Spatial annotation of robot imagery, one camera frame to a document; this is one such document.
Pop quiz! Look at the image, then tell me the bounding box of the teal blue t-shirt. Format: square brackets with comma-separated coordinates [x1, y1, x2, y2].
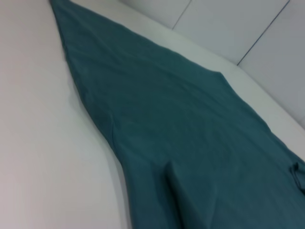
[49, 0, 305, 229]

